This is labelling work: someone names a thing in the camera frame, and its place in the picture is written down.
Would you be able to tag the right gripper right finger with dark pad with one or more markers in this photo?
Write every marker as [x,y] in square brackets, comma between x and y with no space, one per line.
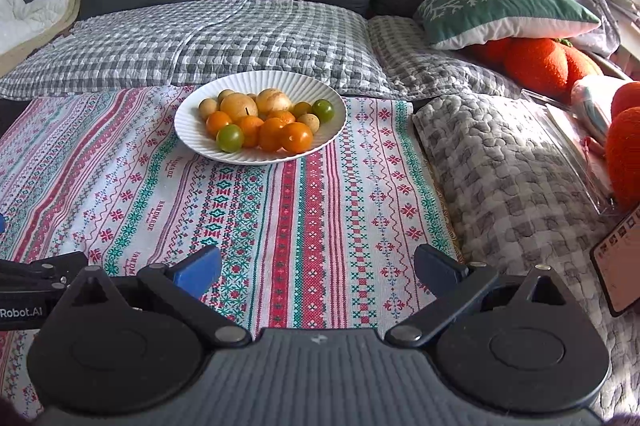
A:
[458,289]

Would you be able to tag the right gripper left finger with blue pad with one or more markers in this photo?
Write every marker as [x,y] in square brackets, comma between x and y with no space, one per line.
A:
[177,291]

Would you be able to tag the tan longan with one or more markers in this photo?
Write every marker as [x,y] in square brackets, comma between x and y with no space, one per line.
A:
[224,93]
[311,121]
[207,107]

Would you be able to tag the green tomato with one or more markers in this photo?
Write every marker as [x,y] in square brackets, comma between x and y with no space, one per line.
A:
[324,110]
[230,138]

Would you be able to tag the grey knit checkered blanket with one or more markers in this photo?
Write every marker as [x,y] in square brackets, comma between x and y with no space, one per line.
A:
[512,198]

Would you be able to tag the patterned red green tablecloth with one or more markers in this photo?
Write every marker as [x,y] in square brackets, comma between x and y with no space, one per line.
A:
[326,241]

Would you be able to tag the green tomato in plate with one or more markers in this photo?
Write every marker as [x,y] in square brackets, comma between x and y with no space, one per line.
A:
[230,138]

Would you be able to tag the orange tomato plate front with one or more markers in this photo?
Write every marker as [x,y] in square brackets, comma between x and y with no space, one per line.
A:
[269,134]

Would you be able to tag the small orange tomato left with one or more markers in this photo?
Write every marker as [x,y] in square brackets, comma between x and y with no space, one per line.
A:
[215,122]

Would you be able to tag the orange mandarin centre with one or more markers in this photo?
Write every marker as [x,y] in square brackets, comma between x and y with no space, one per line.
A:
[250,126]

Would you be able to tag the large yellow pear left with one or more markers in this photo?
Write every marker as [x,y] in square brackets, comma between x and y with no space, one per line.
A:
[238,105]

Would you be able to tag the large yellow pear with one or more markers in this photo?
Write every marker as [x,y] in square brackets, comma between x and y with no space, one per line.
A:
[238,105]
[272,100]

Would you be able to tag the smartphone with screen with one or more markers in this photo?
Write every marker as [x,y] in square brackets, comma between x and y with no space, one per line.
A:
[617,262]

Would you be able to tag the large yellow pear right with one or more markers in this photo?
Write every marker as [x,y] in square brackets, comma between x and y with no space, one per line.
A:
[272,100]

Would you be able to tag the tan longan in plate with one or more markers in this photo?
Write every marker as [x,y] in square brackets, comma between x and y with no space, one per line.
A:
[311,121]

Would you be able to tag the beige white blanket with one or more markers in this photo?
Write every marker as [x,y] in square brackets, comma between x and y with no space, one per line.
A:
[28,26]

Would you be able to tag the small yellow-green tomato back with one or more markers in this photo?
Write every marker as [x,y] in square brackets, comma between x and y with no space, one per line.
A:
[301,108]

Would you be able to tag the grey checkered quilt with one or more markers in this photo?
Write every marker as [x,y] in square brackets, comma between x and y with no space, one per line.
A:
[195,42]

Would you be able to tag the striped folded cloth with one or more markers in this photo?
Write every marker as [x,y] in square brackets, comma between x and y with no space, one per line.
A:
[591,99]

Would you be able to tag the orange plush pumpkin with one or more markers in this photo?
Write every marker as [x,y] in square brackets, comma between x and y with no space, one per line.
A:
[545,66]

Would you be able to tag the green snowflake pillow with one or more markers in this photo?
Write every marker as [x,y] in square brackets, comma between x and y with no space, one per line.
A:
[456,24]

